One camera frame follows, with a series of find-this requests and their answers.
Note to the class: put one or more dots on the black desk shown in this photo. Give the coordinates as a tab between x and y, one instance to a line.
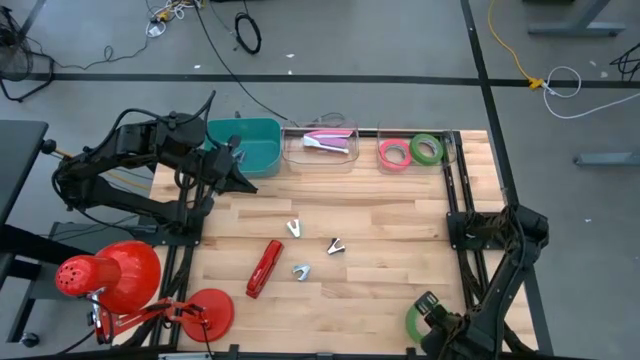
20	160

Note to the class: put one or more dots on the grey metal crossbar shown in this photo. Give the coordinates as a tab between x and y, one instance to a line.
367	133

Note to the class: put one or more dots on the red stapler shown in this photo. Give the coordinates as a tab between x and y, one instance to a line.
265	267

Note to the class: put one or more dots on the pink tape roll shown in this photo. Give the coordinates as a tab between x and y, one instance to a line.
381	155

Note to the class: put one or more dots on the red desk lamp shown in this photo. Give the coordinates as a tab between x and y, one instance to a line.
130	275

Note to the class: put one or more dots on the black floor fan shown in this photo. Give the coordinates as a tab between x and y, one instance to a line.
15	60

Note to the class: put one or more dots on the black caster wheel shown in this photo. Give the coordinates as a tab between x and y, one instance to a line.
30	340

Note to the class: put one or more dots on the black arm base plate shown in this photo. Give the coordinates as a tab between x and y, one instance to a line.
456	240
190	240

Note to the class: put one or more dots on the white staple remover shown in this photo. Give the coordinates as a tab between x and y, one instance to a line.
295	229

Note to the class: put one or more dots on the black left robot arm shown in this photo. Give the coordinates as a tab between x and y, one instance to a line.
125	200

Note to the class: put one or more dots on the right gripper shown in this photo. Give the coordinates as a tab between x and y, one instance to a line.
445	325

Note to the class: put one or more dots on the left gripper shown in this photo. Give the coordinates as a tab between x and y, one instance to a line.
220	160

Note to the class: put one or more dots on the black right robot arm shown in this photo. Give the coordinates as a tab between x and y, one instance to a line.
520	235

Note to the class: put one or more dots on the green tape roll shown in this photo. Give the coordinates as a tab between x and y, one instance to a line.
410	325
412	150

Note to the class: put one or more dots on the grey table foot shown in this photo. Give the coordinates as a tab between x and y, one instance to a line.
610	159
575	28

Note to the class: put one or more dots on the pink stapler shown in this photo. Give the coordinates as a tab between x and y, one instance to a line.
330	142

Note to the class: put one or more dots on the clear plastic bin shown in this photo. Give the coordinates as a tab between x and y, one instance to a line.
320	162
385	131

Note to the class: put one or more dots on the black aluminium frame rail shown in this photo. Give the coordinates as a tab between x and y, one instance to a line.
189	260
448	190

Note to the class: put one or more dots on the teal plastic bin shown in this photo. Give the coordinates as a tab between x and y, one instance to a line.
262	150

